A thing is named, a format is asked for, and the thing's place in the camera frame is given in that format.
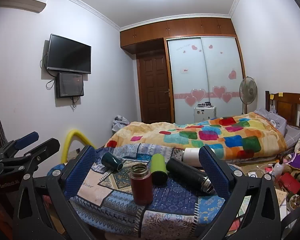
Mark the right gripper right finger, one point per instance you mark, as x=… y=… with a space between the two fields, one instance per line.
x=262 y=217

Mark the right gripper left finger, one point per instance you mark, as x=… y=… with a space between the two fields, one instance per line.
x=43 y=209

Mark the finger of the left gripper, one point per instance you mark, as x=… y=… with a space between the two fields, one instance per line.
x=31 y=159
x=26 y=141

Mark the red thermos bottle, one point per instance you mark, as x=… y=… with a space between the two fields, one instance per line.
x=141 y=184

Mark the dark green faceted cup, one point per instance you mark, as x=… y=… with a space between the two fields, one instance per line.
x=112 y=162

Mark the yellow foam tube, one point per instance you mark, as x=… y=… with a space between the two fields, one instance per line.
x=76 y=137

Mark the red box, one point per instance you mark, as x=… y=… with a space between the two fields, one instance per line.
x=289 y=183

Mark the blue patterned patchwork quilt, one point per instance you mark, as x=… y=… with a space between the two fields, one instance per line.
x=105 y=200

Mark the black thermos bottle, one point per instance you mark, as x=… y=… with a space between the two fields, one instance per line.
x=192 y=179

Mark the colourful blocks blanket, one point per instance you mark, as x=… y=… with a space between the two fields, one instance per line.
x=244 y=136

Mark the grey pillow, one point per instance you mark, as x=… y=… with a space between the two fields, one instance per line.
x=290 y=133

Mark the white thermos bottle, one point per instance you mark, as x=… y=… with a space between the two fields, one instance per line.
x=190 y=156

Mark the green thermos bottle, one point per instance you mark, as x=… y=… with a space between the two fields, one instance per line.
x=158 y=170

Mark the brown wooden door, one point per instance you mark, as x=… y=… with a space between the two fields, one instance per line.
x=154 y=91

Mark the wooden bed headboard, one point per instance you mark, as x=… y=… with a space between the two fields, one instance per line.
x=286 y=105

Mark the white appliance box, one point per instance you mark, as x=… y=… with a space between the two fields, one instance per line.
x=204 y=111

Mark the standing electric fan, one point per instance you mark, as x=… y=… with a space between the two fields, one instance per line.
x=247 y=92

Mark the wooden overhead cabinets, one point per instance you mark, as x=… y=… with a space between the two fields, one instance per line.
x=151 y=36

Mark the frosted sliding wardrobe doors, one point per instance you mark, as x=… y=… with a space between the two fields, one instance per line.
x=205 y=69

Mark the small wall monitor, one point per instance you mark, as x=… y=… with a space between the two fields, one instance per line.
x=69 y=85

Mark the wall mounted black television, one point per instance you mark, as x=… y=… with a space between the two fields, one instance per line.
x=66 y=55

